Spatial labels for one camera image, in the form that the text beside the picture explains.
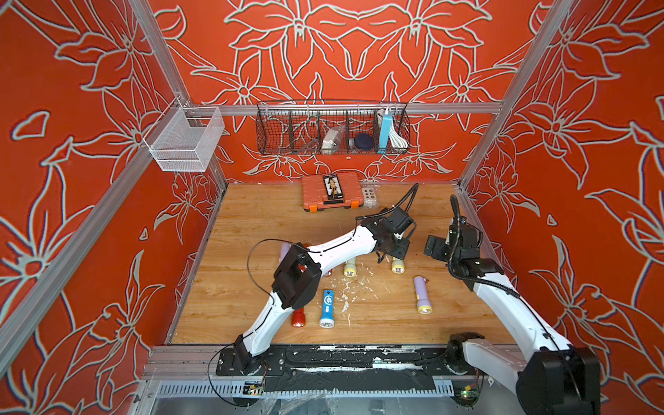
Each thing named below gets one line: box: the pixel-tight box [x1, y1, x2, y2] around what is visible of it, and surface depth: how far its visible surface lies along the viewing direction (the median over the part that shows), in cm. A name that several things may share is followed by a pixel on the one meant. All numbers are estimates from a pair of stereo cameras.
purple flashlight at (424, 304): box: [414, 275, 433, 315], surface depth 85 cm
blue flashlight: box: [319, 288, 335, 330], surface depth 82 cm
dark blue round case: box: [354, 133, 375, 151], surface depth 97 cm
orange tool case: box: [301, 172, 364, 213], surface depth 112 cm
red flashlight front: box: [291, 306, 307, 329], surface depth 81 cm
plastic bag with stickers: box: [359, 181, 382, 210], surface depth 113 cm
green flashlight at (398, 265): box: [390, 256, 406, 275], surface depth 92 cm
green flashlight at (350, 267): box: [343, 256, 358, 278], surface depth 91 cm
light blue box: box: [377, 113, 393, 155], surface depth 89 cm
